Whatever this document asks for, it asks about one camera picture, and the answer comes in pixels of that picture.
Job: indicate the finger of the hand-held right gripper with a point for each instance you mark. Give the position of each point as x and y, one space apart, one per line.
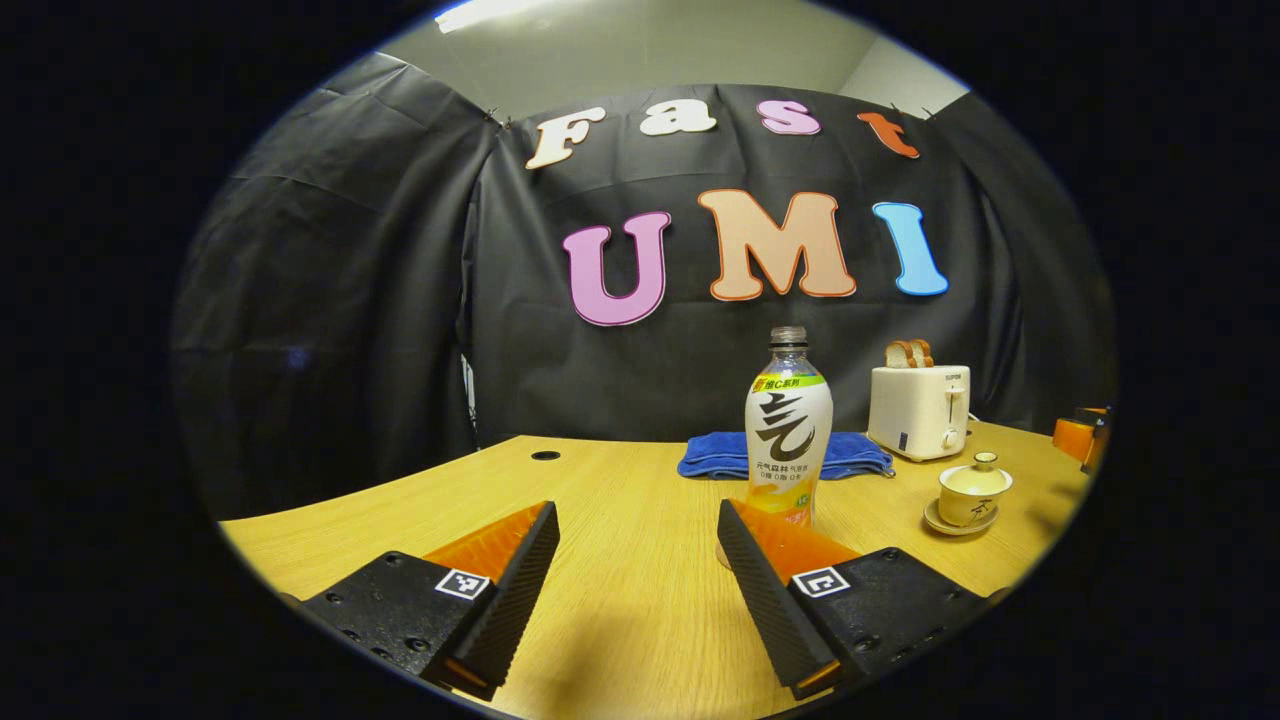
1072 438

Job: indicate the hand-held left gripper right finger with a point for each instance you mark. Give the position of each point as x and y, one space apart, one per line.
765 600

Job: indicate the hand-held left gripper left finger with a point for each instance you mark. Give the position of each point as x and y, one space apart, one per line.
520 590

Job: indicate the cream teacup lid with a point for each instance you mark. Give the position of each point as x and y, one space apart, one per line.
975 478

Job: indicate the white label water bottle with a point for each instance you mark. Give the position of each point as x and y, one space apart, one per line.
788 430

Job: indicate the blue towel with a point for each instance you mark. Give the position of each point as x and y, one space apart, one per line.
715 455

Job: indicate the cream toaster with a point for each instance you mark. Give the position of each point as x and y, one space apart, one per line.
915 410

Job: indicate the cream saucer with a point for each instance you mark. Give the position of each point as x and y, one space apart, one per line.
935 524

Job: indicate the bread slice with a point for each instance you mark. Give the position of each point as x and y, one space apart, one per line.
898 355
923 352

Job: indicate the black backdrop cloth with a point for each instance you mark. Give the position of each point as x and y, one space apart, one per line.
330 300

